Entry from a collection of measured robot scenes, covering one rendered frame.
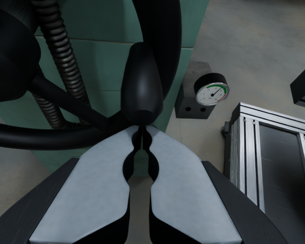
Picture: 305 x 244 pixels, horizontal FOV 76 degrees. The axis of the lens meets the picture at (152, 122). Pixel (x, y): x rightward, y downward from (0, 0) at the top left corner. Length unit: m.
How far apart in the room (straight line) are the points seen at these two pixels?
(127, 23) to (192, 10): 0.10
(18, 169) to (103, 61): 0.80
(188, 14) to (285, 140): 0.85
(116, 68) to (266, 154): 0.76
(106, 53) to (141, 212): 0.71
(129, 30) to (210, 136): 0.90
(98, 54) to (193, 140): 0.83
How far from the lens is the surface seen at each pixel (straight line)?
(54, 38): 0.24
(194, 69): 0.49
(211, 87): 0.37
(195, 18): 0.36
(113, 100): 0.47
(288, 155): 1.05
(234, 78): 1.57
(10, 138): 0.29
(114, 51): 0.38
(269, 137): 1.04
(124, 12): 0.34
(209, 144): 1.13
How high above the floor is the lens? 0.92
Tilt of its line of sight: 55 degrees down
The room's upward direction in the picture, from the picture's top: 12 degrees clockwise
